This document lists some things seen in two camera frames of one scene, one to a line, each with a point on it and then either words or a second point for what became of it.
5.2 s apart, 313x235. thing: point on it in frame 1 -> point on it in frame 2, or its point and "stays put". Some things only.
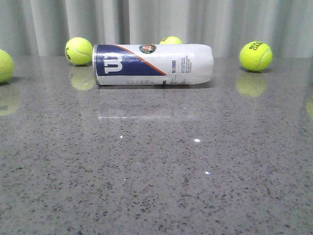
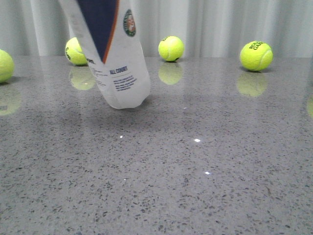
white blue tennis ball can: (147, 64) -> (109, 32)
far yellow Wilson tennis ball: (79, 51) stays put
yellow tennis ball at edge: (7, 66) stays put
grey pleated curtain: (43, 28) stays put
